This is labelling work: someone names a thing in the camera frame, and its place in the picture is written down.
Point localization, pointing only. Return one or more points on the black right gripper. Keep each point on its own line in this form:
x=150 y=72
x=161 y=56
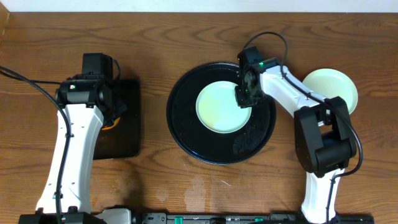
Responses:
x=241 y=102

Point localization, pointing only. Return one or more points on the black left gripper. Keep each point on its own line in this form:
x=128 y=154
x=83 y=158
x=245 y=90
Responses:
x=116 y=109

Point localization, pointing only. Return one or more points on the orange green sponge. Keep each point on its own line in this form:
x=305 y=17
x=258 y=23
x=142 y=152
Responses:
x=111 y=126

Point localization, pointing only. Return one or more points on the pale green plate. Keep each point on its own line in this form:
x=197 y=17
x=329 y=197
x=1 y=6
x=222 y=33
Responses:
x=331 y=83
x=217 y=108

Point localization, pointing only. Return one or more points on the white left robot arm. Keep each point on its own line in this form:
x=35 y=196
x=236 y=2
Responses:
x=85 y=107

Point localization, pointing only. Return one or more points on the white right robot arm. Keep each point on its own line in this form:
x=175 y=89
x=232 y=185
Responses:
x=325 y=140

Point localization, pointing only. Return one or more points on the rectangular black tray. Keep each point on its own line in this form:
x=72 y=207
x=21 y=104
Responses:
x=125 y=138

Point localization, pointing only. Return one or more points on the round black tray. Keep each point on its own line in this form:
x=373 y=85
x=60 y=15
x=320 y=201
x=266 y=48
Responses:
x=204 y=144

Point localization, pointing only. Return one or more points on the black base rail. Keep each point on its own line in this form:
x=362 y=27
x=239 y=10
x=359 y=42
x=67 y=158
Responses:
x=122 y=216

